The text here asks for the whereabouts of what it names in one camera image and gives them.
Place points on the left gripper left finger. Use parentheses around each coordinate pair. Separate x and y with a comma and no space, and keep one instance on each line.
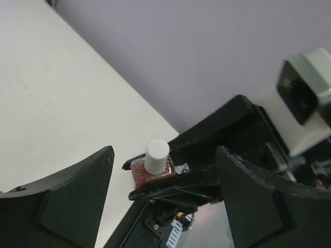
(63,209)

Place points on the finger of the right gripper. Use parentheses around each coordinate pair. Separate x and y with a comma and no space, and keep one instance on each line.
(192,189)

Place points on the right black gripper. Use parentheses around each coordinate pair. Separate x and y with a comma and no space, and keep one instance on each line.
(238,125)

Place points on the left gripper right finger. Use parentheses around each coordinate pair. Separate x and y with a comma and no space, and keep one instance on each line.
(266,210)

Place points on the right white cable duct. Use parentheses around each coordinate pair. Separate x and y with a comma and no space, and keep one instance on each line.
(174,234)

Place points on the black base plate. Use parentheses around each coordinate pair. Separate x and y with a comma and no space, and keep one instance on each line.
(148,224)

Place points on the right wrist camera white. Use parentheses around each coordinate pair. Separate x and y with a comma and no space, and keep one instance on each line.
(298,104)

